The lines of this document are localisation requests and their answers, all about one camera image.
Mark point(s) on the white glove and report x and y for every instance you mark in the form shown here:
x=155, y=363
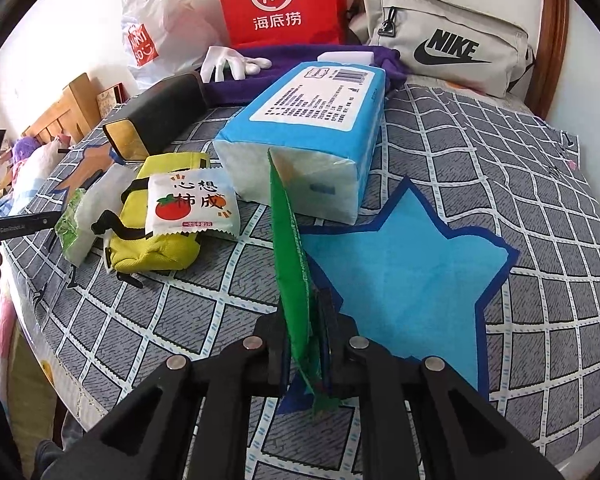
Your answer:
x=220, y=62

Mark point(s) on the white plastic bag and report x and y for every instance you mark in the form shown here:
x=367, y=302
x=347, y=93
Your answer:
x=180, y=20

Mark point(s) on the brown wooden bed frame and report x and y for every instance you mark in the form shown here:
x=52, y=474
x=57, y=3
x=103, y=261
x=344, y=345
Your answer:
x=555, y=25

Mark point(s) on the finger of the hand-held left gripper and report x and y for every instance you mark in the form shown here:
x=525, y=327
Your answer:
x=15, y=229

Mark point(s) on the white printed cloth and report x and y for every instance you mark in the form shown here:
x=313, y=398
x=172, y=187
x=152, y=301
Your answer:
x=460, y=87

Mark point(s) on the purple towel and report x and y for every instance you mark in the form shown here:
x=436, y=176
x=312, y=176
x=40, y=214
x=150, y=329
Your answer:
x=280, y=62

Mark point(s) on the yellow zip pouch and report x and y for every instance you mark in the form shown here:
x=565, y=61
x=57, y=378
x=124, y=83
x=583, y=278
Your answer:
x=130, y=255

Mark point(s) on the white rectangular block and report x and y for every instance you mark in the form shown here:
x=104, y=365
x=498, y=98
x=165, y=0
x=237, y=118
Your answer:
x=345, y=58

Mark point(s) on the wooden headboard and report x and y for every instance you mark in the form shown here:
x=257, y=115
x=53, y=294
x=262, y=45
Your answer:
x=77, y=105

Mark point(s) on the blue tissue pack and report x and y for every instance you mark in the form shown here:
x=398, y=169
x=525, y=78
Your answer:
x=305, y=125

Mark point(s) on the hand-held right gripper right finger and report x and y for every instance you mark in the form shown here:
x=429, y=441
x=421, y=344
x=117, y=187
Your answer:
x=324, y=330

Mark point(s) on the grey waist bag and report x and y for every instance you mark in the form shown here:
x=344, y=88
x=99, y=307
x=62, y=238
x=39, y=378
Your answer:
x=430, y=20

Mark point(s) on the green and white packet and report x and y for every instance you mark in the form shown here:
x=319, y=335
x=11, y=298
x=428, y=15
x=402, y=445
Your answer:
x=70, y=225

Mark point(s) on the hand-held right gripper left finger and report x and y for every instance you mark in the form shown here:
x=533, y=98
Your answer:
x=279, y=355

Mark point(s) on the grey grid bedsheet with stars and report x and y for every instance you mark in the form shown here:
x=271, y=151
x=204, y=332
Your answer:
x=430, y=160

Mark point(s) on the black rectangular case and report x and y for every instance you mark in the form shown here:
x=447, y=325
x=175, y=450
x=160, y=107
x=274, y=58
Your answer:
x=165, y=105

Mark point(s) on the green snack packet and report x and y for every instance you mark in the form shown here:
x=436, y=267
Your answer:
x=290, y=270

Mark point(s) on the white packet with persimmon print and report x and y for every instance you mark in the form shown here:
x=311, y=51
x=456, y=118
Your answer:
x=190, y=205

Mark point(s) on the purple plush toy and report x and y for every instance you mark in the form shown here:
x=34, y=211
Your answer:
x=26, y=147

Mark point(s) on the red box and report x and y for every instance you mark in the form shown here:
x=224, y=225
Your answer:
x=111, y=102

